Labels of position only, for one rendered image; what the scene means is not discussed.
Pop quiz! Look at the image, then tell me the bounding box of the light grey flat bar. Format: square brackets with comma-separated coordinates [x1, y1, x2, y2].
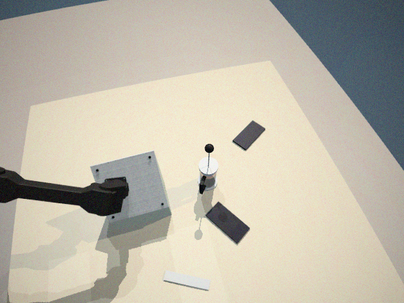
[164, 270, 210, 290]

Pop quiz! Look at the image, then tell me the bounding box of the glass french press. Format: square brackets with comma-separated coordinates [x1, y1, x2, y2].
[198, 144, 218, 194]

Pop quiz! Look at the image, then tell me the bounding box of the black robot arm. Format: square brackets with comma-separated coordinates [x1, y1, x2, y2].
[0, 167, 129, 217]

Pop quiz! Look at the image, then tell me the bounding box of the black flat bar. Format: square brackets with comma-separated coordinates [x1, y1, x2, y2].
[206, 202, 250, 244]
[233, 120, 265, 150]

